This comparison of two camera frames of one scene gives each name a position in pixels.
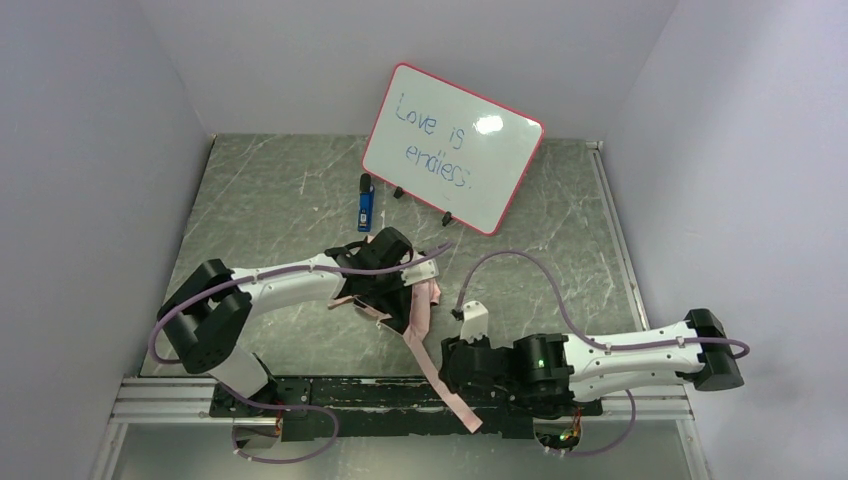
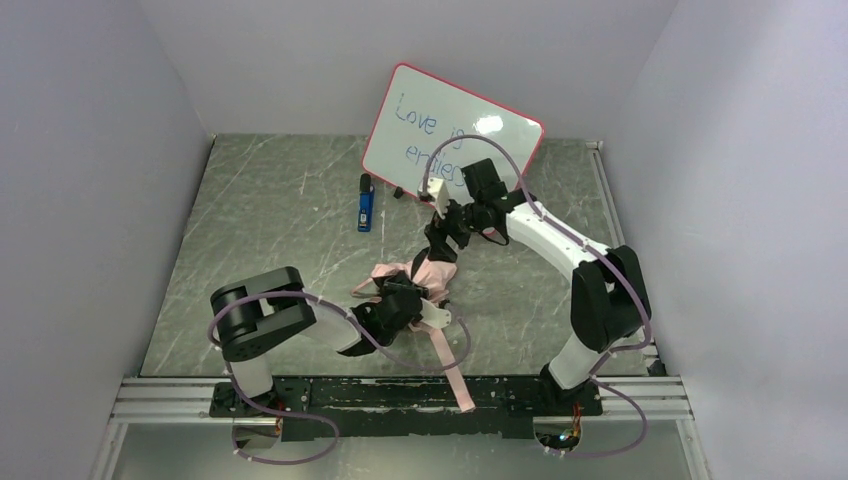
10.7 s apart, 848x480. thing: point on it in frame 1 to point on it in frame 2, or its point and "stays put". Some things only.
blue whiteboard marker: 366,204 stays put
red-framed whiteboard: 457,151 stays put
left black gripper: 374,299 to 407,299
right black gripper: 454,362 to 444,229
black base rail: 319,409 stays put
